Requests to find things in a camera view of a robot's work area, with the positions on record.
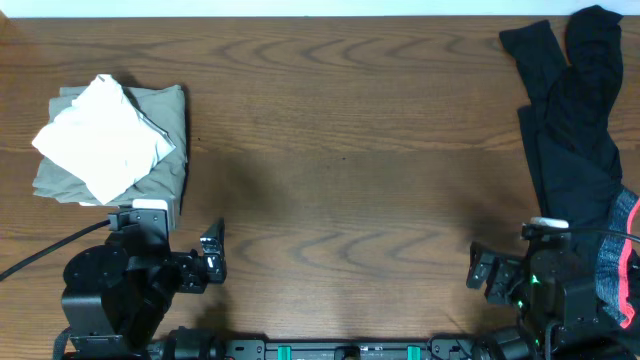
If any olive green garment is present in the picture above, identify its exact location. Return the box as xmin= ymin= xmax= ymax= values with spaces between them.
xmin=32 ymin=75 xmax=187 ymax=206

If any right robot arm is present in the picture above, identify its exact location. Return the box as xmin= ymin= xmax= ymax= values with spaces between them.
xmin=466 ymin=233 xmax=636 ymax=360

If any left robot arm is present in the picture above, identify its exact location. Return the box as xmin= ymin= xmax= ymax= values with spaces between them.
xmin=52 ymin=209 xmax=227 ymax=360

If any black garment with red stripe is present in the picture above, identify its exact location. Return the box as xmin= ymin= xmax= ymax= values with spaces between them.
xmin=499 ymin=5 xmax=639 ymax=329

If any white t-shirt with logo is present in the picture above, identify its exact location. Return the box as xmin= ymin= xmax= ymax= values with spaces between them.
xmin=32 ymin=74 xmax=176 ymax=205

